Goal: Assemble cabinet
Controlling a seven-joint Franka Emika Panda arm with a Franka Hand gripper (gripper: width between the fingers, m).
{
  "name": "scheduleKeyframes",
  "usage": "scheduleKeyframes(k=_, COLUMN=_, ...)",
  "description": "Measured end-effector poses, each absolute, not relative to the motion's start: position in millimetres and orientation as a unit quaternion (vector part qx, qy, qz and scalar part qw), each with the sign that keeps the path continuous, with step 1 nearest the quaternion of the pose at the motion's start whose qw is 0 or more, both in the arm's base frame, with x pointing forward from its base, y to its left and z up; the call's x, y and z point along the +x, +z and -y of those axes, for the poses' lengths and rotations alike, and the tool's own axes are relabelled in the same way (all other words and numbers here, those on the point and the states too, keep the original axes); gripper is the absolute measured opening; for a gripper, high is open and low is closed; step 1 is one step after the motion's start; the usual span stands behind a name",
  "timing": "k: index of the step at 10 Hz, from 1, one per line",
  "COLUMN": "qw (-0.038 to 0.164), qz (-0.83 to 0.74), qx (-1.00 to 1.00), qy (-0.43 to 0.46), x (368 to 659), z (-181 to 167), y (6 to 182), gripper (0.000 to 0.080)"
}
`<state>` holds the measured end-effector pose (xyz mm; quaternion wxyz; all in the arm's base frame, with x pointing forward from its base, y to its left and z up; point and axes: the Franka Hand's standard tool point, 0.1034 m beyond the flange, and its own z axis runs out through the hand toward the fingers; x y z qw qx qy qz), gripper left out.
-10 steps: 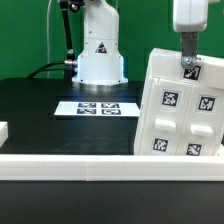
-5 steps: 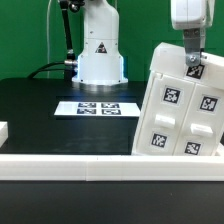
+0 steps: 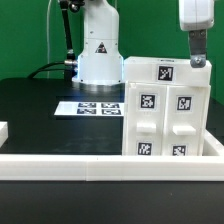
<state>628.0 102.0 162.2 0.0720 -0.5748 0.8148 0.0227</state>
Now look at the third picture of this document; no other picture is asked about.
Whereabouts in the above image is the white cabinet body box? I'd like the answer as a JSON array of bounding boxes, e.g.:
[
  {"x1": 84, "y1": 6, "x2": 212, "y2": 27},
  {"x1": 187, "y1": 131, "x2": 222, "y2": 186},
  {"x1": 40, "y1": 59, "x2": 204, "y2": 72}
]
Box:
[{"x1": 122, "y1": 82, "x2": 210, "y2": 156}]

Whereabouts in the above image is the white U-shaped obstacle fence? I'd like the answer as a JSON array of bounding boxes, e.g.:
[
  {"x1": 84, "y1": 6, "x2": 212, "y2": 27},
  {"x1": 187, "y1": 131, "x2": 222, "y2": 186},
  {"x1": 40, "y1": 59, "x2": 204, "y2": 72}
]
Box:
[{"x1": 0, "y1": 121, "x2": 224, "y2": 182}]

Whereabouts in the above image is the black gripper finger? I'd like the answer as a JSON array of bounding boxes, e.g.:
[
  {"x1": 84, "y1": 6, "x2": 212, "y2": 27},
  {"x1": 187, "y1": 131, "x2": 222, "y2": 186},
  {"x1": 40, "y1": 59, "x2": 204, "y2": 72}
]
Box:
[{"x1": 188, "y1": 30, "x2": 207, "y2": 68}]

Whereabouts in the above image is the white cabinet top block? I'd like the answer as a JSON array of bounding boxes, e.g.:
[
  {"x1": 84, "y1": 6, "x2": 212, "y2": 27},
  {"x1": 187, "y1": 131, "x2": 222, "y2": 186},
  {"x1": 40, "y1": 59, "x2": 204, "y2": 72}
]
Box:
[{"x1": 124, "y1": 56, "x2": 212, "y2": 87}]

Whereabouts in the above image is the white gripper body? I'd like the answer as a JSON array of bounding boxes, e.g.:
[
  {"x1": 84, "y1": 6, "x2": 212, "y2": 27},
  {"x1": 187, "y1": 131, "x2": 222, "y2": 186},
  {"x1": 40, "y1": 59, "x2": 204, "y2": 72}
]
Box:
[{"x1": 179, "y1": 0, "x2": 215, "y2": 31}]

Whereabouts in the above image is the white cabinet door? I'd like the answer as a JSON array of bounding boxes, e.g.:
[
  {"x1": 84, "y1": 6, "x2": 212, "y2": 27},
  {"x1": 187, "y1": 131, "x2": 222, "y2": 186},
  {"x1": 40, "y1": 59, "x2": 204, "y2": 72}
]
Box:
[
  {"x1": 162, "y1": 86, "x2": 210, "y2": 156},
  {"x1": 122, "y1": 82, "x2": 166, "y2": 156}
]

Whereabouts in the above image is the black cable bundle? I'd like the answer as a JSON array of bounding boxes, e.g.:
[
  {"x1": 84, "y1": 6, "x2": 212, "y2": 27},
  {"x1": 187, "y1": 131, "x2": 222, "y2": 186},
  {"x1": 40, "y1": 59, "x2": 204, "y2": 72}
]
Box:
[{"x1": 27, "y1": 0, "x2": 85, "y2": 80}]

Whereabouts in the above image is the white thin cable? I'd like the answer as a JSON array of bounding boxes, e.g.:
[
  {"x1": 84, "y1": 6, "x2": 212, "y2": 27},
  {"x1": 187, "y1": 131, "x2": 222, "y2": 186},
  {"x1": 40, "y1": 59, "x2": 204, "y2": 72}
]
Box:
[{"x1": 46, "y1": 0, "x2": 54, "y2": 80}]

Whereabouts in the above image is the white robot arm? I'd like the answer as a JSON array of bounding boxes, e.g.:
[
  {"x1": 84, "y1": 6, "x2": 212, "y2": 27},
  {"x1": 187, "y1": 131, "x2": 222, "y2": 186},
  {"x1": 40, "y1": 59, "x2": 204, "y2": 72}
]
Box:
[{"x1": 73, "y1": 0, "x2": 214, "y2": 85}]

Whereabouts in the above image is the white marker tag sheet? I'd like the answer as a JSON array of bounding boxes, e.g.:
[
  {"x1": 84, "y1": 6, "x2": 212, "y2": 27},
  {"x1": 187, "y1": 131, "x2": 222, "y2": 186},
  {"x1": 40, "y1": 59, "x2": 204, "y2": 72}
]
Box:
[{"x1": 55, "y1": 101, "x2": 124, "y2": 117}]

